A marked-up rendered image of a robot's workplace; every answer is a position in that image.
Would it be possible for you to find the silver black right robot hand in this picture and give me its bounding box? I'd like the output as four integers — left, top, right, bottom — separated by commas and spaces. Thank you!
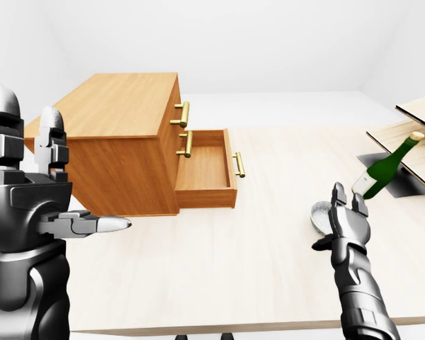
311, 181, 372, 253

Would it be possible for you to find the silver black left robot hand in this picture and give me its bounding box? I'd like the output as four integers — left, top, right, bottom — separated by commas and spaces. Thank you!
0, 83, 132, 254

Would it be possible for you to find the black patterned bowl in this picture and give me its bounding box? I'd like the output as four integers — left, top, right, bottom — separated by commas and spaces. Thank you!
310, 200, 336, 237

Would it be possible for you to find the wooden cabinet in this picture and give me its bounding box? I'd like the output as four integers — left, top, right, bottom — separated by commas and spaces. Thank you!
23, 72, 183, 217

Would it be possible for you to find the green wine bottle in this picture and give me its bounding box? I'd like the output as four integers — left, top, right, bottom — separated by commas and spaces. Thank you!
351, 131, 425, 200

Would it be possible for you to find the open wooden drawer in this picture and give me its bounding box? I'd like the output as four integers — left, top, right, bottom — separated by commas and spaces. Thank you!
174, 128, 239, 210

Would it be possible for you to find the closed wooden drawer, middle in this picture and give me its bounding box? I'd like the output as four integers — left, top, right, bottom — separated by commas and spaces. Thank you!
162, 124, 186, 185

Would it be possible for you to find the closed wooden drawer, uppermost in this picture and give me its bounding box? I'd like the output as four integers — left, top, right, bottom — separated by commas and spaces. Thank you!
157, 74, 183, 138

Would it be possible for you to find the brass handle of open drawer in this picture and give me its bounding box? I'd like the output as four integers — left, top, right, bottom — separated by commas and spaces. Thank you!
232, 152, 247, 179

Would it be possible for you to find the brass handle of middle drawer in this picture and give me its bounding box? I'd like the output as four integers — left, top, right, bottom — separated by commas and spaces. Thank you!
175, 130, 194, 159

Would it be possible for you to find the brass handle of uppermost drawer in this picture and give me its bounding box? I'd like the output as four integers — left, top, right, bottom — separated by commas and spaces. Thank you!
169, 101, 191, 128

